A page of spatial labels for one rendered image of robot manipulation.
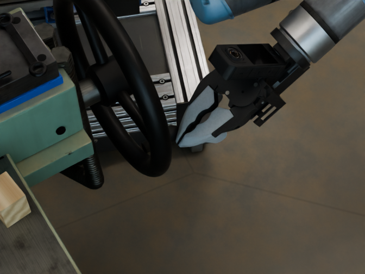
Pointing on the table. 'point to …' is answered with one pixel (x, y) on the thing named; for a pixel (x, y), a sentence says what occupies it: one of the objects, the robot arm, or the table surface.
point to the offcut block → (12, 201)
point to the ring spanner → (23, 46)
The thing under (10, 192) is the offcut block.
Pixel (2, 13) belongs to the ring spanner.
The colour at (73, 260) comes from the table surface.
